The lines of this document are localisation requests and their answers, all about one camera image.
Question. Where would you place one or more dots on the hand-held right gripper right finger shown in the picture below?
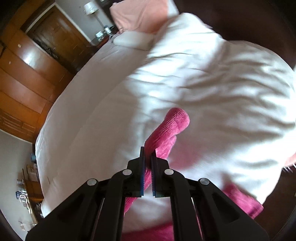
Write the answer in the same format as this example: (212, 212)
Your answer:
(154, 183)

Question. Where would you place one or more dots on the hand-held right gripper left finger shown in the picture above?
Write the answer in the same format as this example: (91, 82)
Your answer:
(142, 185)

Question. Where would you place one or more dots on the red towel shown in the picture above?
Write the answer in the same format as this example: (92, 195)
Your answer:
(172, 125)

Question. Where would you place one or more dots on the wooden side cabinet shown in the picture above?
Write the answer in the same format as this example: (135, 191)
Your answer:
(32, 190)

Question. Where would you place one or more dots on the printed cardboard box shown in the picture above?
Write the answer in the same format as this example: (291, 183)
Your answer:
(31, 172)

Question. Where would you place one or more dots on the blue waste bin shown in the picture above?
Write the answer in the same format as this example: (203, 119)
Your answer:
(32, 158)

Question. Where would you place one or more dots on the bed with white sheet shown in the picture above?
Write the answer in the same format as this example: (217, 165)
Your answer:
(76, 92)

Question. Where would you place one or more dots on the clear electric kettle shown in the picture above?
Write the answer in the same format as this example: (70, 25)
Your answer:
(20, 195)

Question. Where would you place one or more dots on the pink fringed cloth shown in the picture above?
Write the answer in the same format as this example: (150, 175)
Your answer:
(291, 162)

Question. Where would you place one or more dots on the white pillow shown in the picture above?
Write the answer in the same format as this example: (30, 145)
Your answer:
(134, 40)

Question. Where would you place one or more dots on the dark wooden nightstand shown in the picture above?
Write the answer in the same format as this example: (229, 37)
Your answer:
(98, 42)

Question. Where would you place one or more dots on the brown wooden wardrobe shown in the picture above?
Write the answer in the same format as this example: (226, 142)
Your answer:
(23, 76)

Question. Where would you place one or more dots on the pink pillow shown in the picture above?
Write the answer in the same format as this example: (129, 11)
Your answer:
(138, 14)

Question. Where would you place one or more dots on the brown wooden door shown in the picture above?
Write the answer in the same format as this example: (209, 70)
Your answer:
(57, 34)

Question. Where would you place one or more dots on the white table lamp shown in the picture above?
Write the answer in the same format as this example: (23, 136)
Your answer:
(91, 8)

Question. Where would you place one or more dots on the dark wooden headboard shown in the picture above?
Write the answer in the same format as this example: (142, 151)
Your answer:
(242, 18)

